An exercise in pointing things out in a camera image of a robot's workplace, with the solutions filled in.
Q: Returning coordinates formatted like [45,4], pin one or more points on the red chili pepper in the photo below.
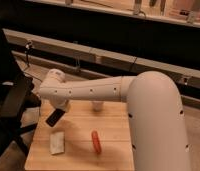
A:
[96,142]

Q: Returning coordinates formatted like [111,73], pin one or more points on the black chair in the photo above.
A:
[15,97]

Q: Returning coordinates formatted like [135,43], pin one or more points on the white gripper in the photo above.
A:
[64,106]

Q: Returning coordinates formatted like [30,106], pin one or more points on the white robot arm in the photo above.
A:
[155,112]

